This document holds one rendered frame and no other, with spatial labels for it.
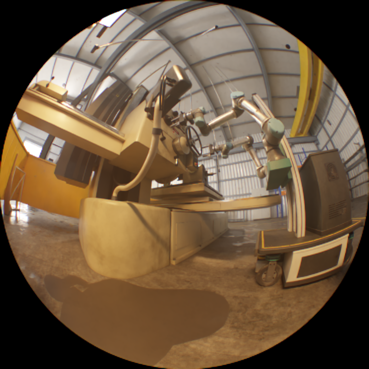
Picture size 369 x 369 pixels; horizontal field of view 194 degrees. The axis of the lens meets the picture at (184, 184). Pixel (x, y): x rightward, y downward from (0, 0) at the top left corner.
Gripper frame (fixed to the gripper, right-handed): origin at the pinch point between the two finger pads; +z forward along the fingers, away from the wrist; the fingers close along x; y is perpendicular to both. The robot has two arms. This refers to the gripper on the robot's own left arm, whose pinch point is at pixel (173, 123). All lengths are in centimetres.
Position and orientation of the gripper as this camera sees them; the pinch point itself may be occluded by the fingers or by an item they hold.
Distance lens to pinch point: 105.0
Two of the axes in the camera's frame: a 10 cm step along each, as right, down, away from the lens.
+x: -0.2, 9.6, -2.8
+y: -5.3, -2.5, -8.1
